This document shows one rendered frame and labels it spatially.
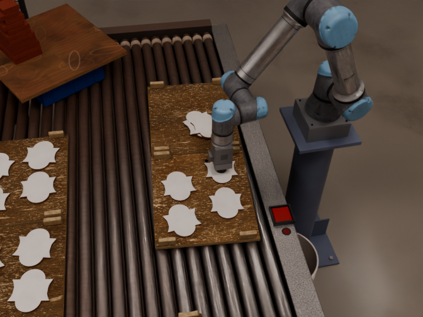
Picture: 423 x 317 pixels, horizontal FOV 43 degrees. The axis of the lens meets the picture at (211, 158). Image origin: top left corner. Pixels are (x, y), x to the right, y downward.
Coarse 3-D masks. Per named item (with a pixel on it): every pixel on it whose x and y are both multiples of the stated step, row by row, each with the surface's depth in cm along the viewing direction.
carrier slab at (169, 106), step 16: (160, 96) 226; (176, 96) 226; (192, 96) 227; (208, 96) 227; (224, 96) 227; (160, 112) 219; (176, 112) 220; (208, 112) 220; (160, 128) 213; (176, 128) 213; (160, 144) 207; (176, 144) 207; (192, 144) 207; (208, 144) 207; (240, 144) 208
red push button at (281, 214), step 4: (272, 208) 187; (276, 208) 187; (280, 208) 187; (284, 208) 187; (288, 208) 188; (276, 212) 186; (280, 212) 186; (284, 212) 186; (288, 212) 186; (276, 216) 185; (280, 216) 185; (284, 216) 185; (288, 216) 185; (276, 220) 184; (280, 220) 184; (284, 220) 184
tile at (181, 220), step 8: (176, 208) 185; (184, 208) 185; (168, 216) 182; (176, 216) 182; (184, 216) 182; (192, 216) 182; (168, 224) 180; (176, 224) 180; (184, 224) 180; (192, 224) 180; (200, 224) 181; (168, 232) 178; (176, 232) 178; (184, 232) 178; (192, 232) 178
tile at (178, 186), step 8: (168, 176) 195; (176, 176) 195; (184, 176) 195; (192, 176) 195; (168, 184) 192; (176, 184) 192; (184, 184) 192; (168, 192) 189; (176, 192) 190; (184, 192) 190; (176, 200) 188; (184, 200) 188
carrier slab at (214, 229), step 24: (168, 168) 199; (192, 168) 199; (240, 168) 199; (192, 192) 191; (240, 192) 191; (216, 216) 184; (240, 216) 184; (192, 240) 177; (216, 240) 177; (240, 240) 177
